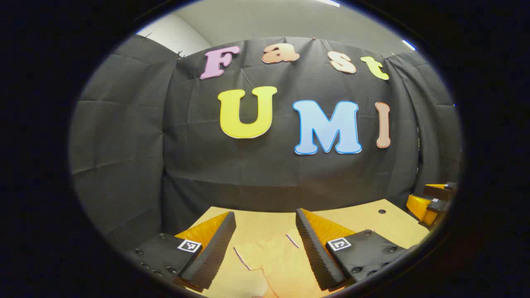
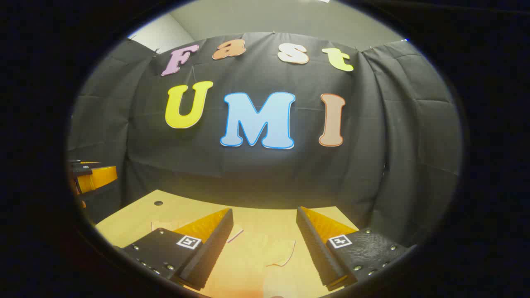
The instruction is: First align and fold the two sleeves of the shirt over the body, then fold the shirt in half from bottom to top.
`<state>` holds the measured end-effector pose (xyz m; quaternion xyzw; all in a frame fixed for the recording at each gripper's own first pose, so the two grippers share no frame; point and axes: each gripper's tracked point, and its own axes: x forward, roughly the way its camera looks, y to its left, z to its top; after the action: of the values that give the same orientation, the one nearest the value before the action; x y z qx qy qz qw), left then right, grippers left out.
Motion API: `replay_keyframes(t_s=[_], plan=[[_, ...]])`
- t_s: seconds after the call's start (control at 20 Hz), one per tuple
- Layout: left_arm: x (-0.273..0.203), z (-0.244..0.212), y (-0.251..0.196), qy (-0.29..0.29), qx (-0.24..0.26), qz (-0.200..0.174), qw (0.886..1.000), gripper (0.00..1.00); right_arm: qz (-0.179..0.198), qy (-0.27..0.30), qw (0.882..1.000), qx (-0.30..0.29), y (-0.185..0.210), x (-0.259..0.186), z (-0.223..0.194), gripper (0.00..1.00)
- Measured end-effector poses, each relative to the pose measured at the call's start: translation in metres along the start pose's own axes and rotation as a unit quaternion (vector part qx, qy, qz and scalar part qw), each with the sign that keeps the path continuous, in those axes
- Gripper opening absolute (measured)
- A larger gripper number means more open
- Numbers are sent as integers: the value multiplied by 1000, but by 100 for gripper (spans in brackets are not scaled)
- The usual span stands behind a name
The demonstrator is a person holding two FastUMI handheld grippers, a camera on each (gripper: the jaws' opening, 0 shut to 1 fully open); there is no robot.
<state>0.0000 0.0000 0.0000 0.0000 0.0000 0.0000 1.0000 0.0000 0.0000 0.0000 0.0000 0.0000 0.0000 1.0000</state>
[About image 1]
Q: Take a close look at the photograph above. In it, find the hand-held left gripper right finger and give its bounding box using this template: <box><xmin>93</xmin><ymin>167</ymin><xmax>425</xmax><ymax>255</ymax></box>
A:
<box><xmin>295</xmin><ymin>208</ymin><xmax>419</xmax><ymax>292</ymax></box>

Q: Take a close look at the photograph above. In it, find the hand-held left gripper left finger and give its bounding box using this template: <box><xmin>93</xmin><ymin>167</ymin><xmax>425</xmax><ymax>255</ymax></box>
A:
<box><xmin>128</xmin><ymin>211</ymin><xmax>237</xmax><ymax>293</ymax></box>

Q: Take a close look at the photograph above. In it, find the orange T-shirt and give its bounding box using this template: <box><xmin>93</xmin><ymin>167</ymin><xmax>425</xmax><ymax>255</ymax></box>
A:
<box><xmin>207</xmin><ymin>229</ymin><xmax>328</xmax><ymax>298</ymax></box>

